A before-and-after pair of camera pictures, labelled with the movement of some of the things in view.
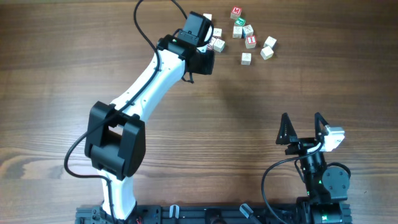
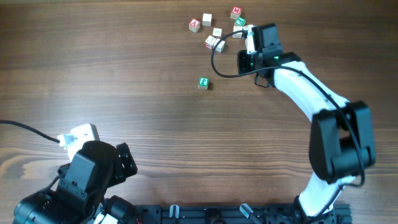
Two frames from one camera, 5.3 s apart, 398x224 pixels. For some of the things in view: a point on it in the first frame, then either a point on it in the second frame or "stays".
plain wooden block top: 209,16 stays
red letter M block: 236,12 stays
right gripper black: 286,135 -> 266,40
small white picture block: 217,32 stays
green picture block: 240,22 stays
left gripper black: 204,62 -> 127,159
